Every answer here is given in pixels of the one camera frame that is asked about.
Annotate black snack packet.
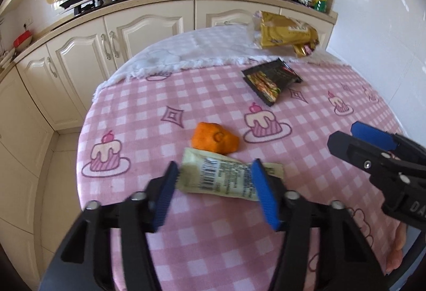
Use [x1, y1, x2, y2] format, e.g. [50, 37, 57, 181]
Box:
[242, 58, 303, 107]

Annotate pink checked tablecloth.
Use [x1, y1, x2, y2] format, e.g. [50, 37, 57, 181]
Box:
[76, 63, 408, 291]

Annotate gold snack bag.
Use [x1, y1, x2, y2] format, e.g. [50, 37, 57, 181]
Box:
[255, 10, 320, 58]

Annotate white fringed cloth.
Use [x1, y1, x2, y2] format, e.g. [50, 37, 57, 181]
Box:
[91, 25, 350, 102]

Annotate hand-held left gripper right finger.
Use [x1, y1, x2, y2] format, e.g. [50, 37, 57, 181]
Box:
[251, 159, 388, 291]

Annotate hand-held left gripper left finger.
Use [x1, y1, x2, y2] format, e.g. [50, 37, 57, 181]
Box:
[42, 161, 180, 291]

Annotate stacked white dishes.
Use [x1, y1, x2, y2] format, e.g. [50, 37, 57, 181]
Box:
[0, 48, 15, 68]

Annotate pale green barcode wrapper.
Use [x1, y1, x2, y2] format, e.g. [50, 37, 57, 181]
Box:
[176, 148, 285, 202]

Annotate person's right hand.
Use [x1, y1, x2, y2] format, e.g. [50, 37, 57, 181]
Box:
[386, 223, 408, 275]

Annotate red bowl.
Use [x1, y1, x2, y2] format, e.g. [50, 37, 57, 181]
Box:
[13, 30, 34, 47]

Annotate cream base cabinets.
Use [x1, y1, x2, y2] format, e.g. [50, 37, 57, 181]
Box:
[0, 0, 333, 278]

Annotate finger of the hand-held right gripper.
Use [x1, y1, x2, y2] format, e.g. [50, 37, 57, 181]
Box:
[327, 131, 400, 179]
[351, 121, 426, 159]

